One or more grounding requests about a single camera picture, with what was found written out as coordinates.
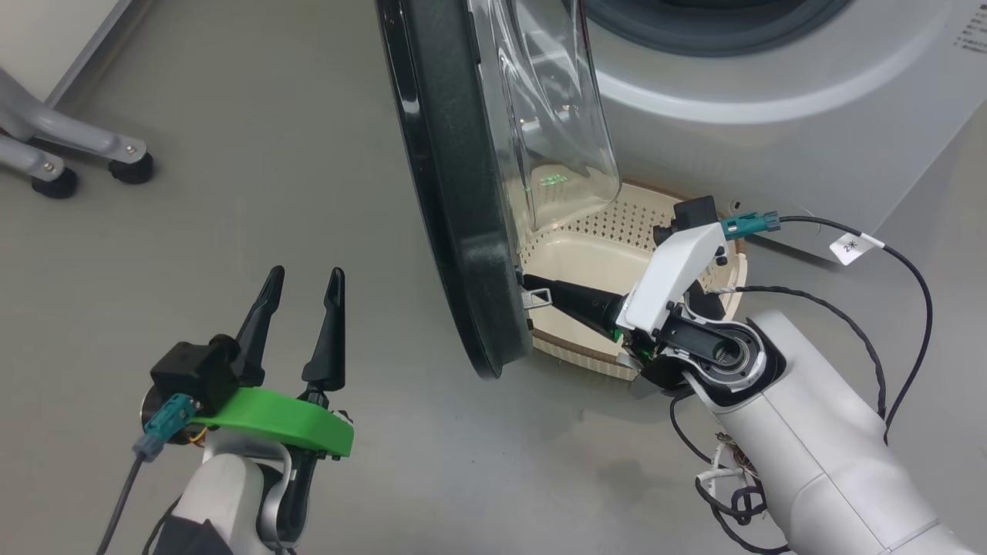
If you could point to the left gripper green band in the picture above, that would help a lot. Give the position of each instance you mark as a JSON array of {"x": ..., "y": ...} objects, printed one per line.
[{"x": 293, "y": 420}]

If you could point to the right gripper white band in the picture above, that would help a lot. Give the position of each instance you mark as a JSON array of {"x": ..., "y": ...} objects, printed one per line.
[{"x": 671, "y": 270}]

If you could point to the black round washing machine door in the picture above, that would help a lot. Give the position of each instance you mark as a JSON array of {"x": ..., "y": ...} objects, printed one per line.
[{"x": 455, "y": 193}]

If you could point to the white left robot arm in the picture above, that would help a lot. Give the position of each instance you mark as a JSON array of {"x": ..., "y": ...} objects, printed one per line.
[{"x": 224, "y": 486}]

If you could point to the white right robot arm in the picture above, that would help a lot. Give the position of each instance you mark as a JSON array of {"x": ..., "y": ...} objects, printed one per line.
[{"x": 810, "y": 447}]

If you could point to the cream perforated laundry basket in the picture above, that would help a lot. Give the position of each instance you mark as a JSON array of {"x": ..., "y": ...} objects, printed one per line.
[{"x": 586, "y": 247}]

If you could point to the white washing machine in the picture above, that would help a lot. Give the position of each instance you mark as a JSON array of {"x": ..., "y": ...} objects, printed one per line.
[{"x": 771, "y": 116}]

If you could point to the grey metal stand leg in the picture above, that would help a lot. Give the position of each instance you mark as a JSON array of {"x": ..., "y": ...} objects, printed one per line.
[
  {"x": 77, "y": 139},
  {"x": 31, "y": 162}
]

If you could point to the white board panel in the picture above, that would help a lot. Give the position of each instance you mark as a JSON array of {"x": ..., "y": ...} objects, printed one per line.
[{"x": 46, "y": 38}]

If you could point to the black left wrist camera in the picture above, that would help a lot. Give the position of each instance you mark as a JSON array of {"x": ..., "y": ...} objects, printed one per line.
[{"x": 193, "y": 374}]

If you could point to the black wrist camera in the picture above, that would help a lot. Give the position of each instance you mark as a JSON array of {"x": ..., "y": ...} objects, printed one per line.
[
  {"x": 193, "y": 374},
  {"x": 690, "y": 216}
]

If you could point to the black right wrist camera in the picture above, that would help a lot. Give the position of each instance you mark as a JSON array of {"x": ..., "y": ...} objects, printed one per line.
[{"x": 690, "y": 216}]

